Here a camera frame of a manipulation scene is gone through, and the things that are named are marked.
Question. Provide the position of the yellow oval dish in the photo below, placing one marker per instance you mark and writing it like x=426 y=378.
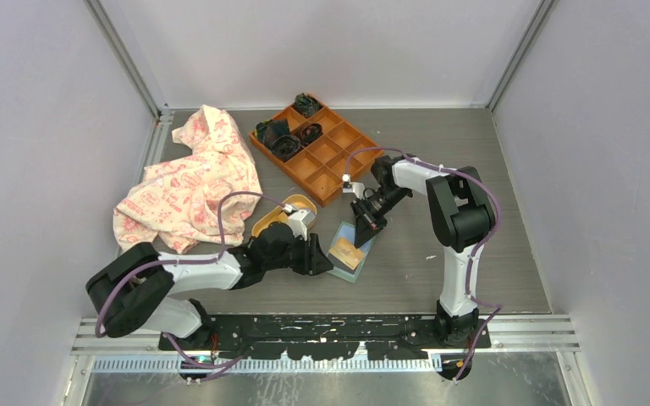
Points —
x=277 y=214

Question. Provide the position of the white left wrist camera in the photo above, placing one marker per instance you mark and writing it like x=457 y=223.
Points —
x=299 y=220

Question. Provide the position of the orange credit card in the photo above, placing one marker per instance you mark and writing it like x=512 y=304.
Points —
x=346 y=255

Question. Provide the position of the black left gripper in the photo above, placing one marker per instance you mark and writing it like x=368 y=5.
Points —
x=313 y=258

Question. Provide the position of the aluminium frame rail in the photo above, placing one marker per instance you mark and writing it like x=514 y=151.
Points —
x=535 y=335

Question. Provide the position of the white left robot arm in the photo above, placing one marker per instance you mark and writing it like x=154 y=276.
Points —
x=138 y=289

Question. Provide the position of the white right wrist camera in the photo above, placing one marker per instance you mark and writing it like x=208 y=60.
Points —
x=351 y=187

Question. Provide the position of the coiled black belt small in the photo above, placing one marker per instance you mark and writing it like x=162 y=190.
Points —
x=309 y=133

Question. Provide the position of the pink patterned cloth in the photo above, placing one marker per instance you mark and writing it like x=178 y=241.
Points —
x=204 y=197

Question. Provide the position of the green card holder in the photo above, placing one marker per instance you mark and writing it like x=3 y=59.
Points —
x=347 y=230

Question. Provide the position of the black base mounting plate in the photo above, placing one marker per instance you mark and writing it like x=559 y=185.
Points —
x=325 y=337

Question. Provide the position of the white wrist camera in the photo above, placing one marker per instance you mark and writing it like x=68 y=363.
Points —
x=351 y=187
x=299 y=220

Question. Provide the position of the dark folded fabric item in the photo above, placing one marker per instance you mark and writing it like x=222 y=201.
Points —
x=269 y=131

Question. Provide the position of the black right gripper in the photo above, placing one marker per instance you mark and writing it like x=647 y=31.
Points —
x=364 y=222

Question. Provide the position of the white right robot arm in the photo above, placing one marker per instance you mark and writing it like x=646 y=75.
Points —
x=462 y=216

